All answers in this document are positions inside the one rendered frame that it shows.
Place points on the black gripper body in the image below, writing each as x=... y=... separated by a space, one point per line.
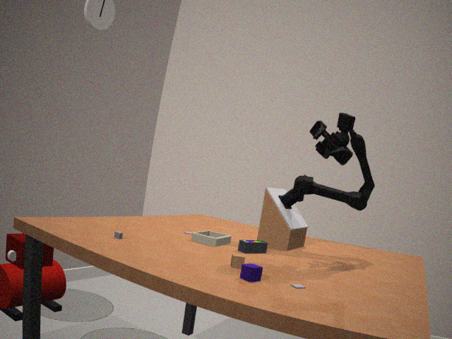
x=334 y=141

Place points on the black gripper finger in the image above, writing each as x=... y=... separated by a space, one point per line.
x=318 y=131
x=339 y=153

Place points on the white rectangular tray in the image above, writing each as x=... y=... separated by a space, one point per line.
x=211 y=238

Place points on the violet cube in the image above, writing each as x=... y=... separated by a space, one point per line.
x=251 y=272

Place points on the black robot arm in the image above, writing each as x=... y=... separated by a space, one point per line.
x=306 y=185

